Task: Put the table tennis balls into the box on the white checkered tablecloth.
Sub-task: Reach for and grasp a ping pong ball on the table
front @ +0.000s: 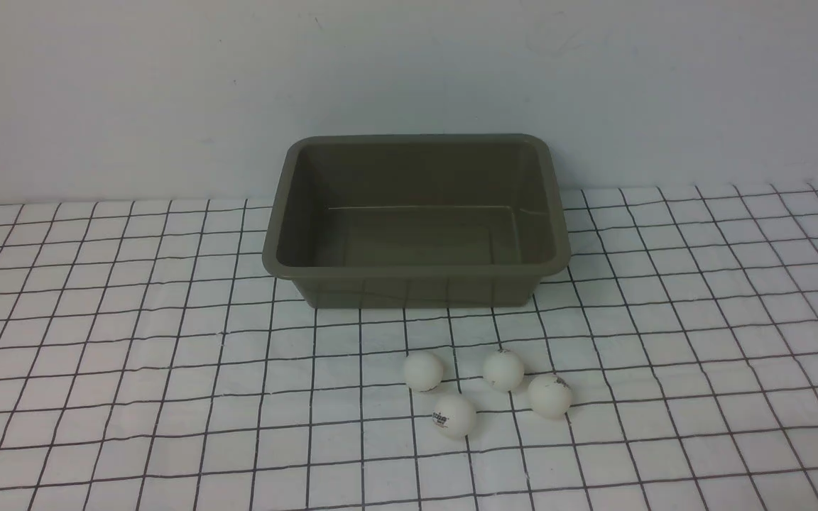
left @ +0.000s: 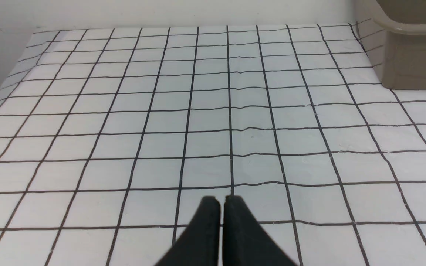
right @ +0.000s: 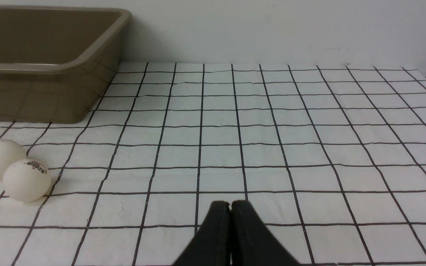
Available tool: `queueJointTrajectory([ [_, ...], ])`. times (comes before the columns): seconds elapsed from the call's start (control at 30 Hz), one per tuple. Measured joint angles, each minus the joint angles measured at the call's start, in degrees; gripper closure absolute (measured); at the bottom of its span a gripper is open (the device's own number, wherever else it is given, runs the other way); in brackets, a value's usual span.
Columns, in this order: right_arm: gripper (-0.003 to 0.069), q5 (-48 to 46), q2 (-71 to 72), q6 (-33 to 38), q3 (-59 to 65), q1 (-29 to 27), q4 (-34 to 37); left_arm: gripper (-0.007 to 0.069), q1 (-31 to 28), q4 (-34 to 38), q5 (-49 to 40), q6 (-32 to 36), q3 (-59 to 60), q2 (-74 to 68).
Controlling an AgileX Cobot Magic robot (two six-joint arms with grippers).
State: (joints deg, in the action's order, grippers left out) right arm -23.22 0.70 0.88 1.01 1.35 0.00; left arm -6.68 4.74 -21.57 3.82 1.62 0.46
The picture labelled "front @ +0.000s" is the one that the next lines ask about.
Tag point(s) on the white ball with logo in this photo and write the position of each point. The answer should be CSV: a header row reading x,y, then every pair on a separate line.
x,y
454,416

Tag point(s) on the olive green plastic bin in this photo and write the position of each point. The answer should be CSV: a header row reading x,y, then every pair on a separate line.
x,y
417,221

